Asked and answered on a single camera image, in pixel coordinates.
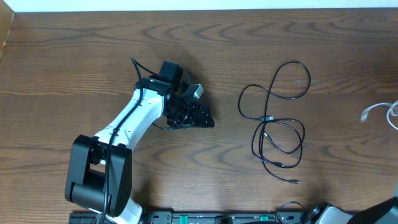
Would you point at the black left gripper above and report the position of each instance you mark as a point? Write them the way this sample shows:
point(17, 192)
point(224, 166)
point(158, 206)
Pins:
point(193, 122)

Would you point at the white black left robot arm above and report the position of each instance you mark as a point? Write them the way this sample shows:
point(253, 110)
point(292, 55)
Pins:
point(99, 171)

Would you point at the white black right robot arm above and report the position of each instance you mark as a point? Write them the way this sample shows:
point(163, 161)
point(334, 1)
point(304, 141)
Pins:
point(382, 213)

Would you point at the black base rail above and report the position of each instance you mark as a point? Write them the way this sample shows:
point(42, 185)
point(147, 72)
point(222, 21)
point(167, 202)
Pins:
point(216, 218)

